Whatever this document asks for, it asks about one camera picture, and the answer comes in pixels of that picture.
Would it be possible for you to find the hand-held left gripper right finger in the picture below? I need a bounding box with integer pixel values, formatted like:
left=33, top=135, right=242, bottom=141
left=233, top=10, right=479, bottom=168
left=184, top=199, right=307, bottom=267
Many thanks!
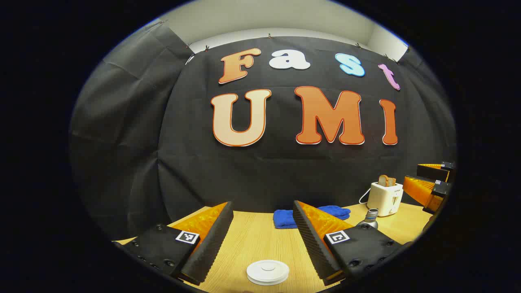
left=293, top=200, right=412, bottom=286

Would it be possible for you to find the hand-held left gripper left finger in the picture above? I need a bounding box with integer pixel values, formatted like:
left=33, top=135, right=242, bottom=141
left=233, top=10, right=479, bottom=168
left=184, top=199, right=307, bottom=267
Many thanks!
left=112, top=201, right=234, bottom=286

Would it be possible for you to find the white teacup lid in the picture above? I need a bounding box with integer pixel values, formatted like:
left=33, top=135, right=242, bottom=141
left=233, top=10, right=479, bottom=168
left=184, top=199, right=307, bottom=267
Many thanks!
left=246, top=260, right=290, bottom=282

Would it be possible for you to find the silver water bottle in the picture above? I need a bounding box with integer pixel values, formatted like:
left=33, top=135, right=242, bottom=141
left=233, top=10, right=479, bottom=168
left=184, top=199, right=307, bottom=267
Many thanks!
left=356, top=208, right=379, bottom=229

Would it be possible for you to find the blue towel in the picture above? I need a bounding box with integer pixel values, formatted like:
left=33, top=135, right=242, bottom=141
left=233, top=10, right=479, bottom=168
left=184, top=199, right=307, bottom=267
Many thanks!
left=273, top=206, right=351, bottom=229

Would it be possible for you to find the white toaster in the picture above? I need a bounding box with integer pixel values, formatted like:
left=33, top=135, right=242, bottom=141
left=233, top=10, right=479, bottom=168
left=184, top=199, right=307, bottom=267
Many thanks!
left=366, top=182, right=404, bottom=217

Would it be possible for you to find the black backdrop cloth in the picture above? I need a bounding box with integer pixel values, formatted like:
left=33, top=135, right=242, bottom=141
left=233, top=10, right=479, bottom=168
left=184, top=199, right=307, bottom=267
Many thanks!
left=69, top=20, right=457, bottom=241

